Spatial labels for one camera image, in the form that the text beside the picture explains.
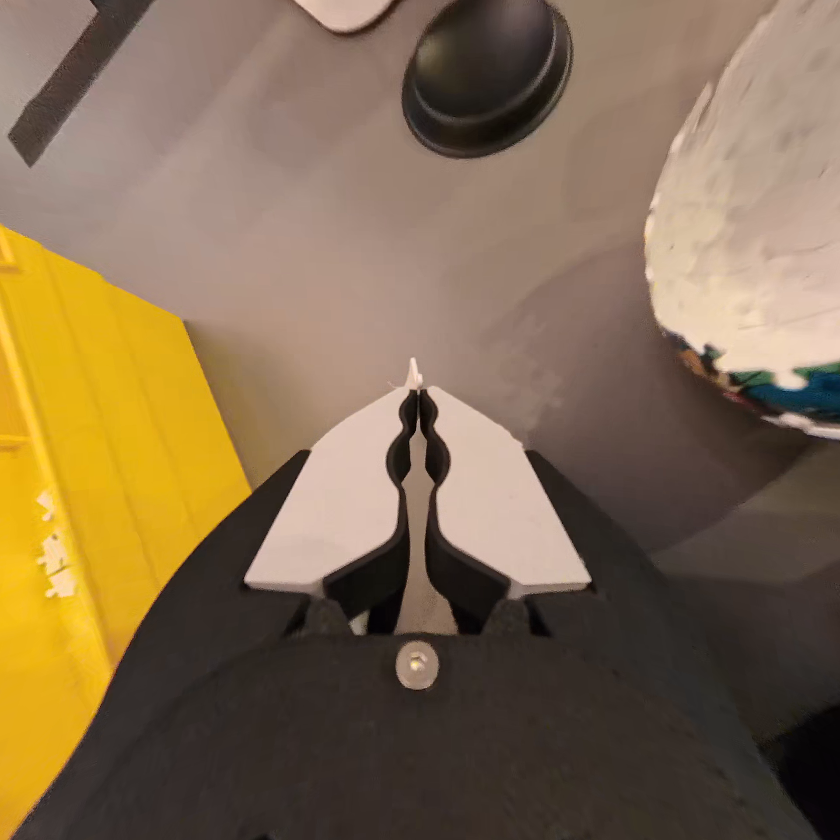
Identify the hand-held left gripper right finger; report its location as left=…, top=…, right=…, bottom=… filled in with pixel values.
left=419, top=385, right=593, bottom=636

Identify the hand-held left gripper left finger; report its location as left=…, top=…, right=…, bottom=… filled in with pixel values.
left=243, top=387, right=420, bottom=636

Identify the yellow plastic bin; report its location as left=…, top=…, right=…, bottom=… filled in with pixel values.
left=0, top=223, right=253, bottom=837

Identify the pile of white puzzle pieces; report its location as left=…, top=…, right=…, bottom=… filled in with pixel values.
left=36, top=489, right=76, bottom=599

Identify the partly built puzzle ball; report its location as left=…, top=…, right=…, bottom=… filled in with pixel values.
left=643, top=0, right=840, bottom=441

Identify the black round ball stand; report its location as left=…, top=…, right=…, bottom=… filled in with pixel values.
left=402, top=0, right=574, bottom=160

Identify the white rounded board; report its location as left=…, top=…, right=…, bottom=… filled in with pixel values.
left=292, top=0, right=403, bottom=35

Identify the black tape strip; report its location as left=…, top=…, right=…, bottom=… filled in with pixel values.
left=7, top=0, right=158, bottom=168

